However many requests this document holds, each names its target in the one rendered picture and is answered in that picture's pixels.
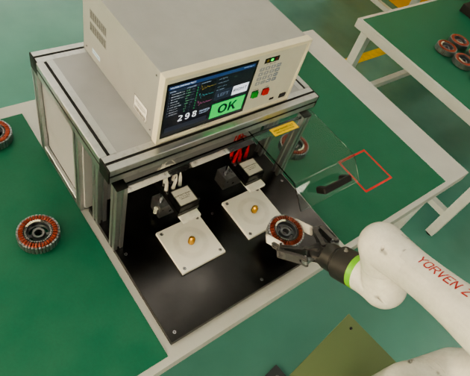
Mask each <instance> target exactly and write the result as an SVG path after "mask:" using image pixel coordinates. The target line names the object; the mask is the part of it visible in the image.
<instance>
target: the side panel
mask: <svg viewBox="0 0 470 376"><path fill-rule="evenodd" d="M31 71H32V77H33V83H34V93H35V99H36V105H37V115H38V121H39V127H40V137H41V143H42V147H43V149H44V151H45V153H46V154H47V156H48V158H49V160H50V161H51V163H52V164H53V166H54V168H55V169H56V170H57V173H58V174H59V176H60V177H61V179H62V181H63V182H64V184H65V185H66V188H67V189H68V191H69V192H70V194H71V196H72V197H73V199H74V200H75V203H76V204H77V205H78V206H79V209H80V211H82V210H84V187H83V166H82V146H81V142H80V140H79V139H78V137H77V136H76V134H75V132H74V131H73V130H72V128H71V127H70V125H69V123H68V122H67V121H66V119H65V117H64V116H63V114H62V113H61V112H60V110H59V108H58V107H57V105H56V104H55V103H54V101H53V99H52V97H51V96H50V95H49V93H48V91H47V90H46V88H45V87H44V86H43V84H42V82H41V81H40V79H39V78H38V77H37V75H36V73H35V71H34V70H33V69H32V67H31Z"/></svg>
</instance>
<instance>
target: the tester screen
mask: <svg viewBox="0 0 470 376"><path fill-rule="evenodd" d="M255 66H256V63H255V64H251V65H248V66H244V67H241V68H238V69H233V70H231V71H227V72H223V73H219V74H217V75H212V76H209V77H206V78H201V79H198V80H195V81H190V82H188V83H185V84H180V85H177V86H174V87H170V88H169V94H168V98H167V103H166V112H165V117H164V122H163V131H162V137H163V136H165V135H168V134H172V133H174V132H177V131H181V130H183V129H185V128H189V127H192V126H194V125H198V124H201V123H203V122H207V121H210V120H212V119H215V118H218V117H220V116H217V117H214V118H212V119H209V116H210V111H211V107H212V105H213V104H217V103H219V102H222V101H226V100H229V99H232V98H236V97H238V96H241V95H245V94H246V93H247V90H248V88H247V90H246V91H244V92H241V93H237V94H235V95H230V96H228V97H225V98H221V99H219V100H215V101H214V98H215V94H216V92H217V91H220V90H224V89H227V88H229V87H234V86H236V85H239V84H244V83H246V82H249V83H250V81H251V77H252V75H253V72H254V68H255ZM248 86H249V84H248ZM241 108H242V107H241ZM241 108H240V109H238V110H241ZM197 109H198V114H197V116H196V117H193V118H191V119H186V120H184V121H181V122H177V123H176V120H177V116H179V115H181V114H184V113H188V112H191V111H194V110H197ZM238 110H235V111H232V112H230V113H233V112H236V111H238ZM227 114H229V113H226V114H223V115H221V116H224V115H227ZM205 115H206V119H205V120H202V121H200V122H196V123H193V124H191V125H188V126H185V127H182V128H179V129H176V130H173V131H170V132H167V133H164V129H165V128H169V127H172V126H174V125H178V124H180V123H183V122H187V121H189V120H192V119H196V118H198V117H201V116H205Z"/></svg>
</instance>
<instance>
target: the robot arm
mask: <svg viewBox="0 0 470 376"><path fill-rule="evenodd" d="M295 220H297V221H298V222H299V223H300V225H301V226H302V228H303V230H304V232H305V233H307V234H309V235H311V236H312V235H314V237H315V239H316V243H314V244H313V245H311V246H304V247H298V246H291V245H284V244H283V242H281V241H280V240H278V239H275V238H274V237H273V236H270V235H268V234H266V243H268V244H269V245H271V246H272V247H273V249H275V250H277V258H281V259H283V260H288V261H291V262H294V263H299V264H301V265H302V266H304V267H308V266H309V263H311V262H315V263H318V264H319V265H320V266H321V267H322V268H323V269H324V270H326V271H328V272H329V275H330V276H331V277H332V278H333V279H335V280H337V281H339V282H340V283H342V284H344V285H346V286H347V287H349V288H351V289H352V290H354V291H355V292H357V293H358V294H360V295H361V296H362V297H363V298H365V299H366V300H367V302H369V303H370V304H371V305H372V306H374V307H376V308H379V309H384V310H388V309H392V308H394V307H397V306H398V305H399V304H401V303H402V302H403V301H404V299H405V298H406V296H407V293H408V294H409V295H410V296H411V297H413V298H414V299H415V300H416V301H417V302H419V303H420V305H422V306H423V308H425V309H426V311H428V312H429V313H430V314H431V315H432V316H433V317H434V318H435V319H436V320H437V321H438V322H439V323H440V324H441V325H442V326H443V327H444V329H446V330H447V332H449V333H450V335H452V337H453V338H454V339H455V340H456V341H457V342H458V343H459V344H460V345H461V346H462V348H453V347H447V348H441V349H439V350H436V351H432V352H430V353H427V354H423V355H421V356H418V357H414V358H412V359H409V360H404V361H400V362H397V363H393V364H392V365H390V366H387V367H386V368H385V369H382V370H381V371H379V372H378V373H376V374H374V375H372V376H470V284H469V283H467V282H465V281H464V280H463V279H461V278H459V277H458V276H457V275H455V274H454V273H453V272H451V271H449V270H448V269H447V268H445V267H444V266H443V265H441V264H440V263H438V262H437V261H435V260H434V259H433V258H432V257H431V256H429V255H428V254H426V253H425V252H424V251H423V250H421V249H420V247H418V246H417V245H416V244H415V243H414V242H413V241H412V240H411V239H410V238H409V237H407V236H406V235H405V234H404V233H403V232H402V231H401V230H400V229H399V228H398V227H396V226H395V225H393V224H391V223H388V222H374V223H371V224H370V225H368V226H366V227H365V228H364V229H363V230H362V231H361V233H360V235H359V238H358V242H357V247H358V251H359V252H357V251H355V250H353V249H351V248H349V247H347V246H344V247H340V246H339V239H338V238H336V237H334V236H333V235H332V234H331V233H330V232H329V231H328V230H327V229H326V228H325V227H324V226H323V225H319V226H318V227H316V226H312V225H310V224H306V223H304V222H302V221H301V220H299V219H295ZM321 235H322V236H323V237H324V238H325V239H326V240H327V241H328V242H329V243H326V242H325V241H324V240H323V238H322V236H321ZM307 250H308V254H307Z"/></svg>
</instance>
